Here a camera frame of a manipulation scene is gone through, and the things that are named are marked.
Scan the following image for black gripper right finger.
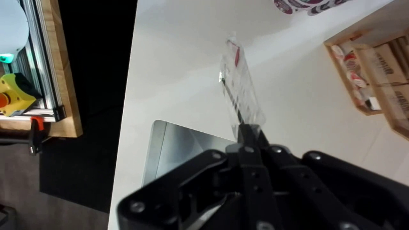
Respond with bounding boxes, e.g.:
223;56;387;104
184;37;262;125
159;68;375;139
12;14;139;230
249;124;409;230

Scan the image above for coffee pod carousel rack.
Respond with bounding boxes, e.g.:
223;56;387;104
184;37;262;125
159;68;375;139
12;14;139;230
272;0;350;17

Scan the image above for wooden condiment stand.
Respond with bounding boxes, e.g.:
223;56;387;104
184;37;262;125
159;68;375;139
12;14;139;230
323;27;409;139

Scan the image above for wooden edged robot table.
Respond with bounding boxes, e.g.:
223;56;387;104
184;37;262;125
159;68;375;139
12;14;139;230
20;0;84;139

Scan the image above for brown sugar packet boxes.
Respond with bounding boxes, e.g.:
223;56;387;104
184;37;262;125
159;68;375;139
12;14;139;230
356;36;409;132

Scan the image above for creamer cups row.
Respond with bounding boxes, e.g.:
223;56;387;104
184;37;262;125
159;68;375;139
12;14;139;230
329;40;382;112

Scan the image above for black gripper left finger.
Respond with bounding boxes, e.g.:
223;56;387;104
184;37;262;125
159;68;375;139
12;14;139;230
116;124;273;230

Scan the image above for clear plastic cutlery packet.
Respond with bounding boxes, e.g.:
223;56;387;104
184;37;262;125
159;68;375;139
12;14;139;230
217;31;267;138

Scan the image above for yellow emergency stop button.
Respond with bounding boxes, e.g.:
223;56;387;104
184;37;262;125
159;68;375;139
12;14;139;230
0;72;37;118

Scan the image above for red black clamp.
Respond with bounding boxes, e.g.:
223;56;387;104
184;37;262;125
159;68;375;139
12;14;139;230
28;115;46;156

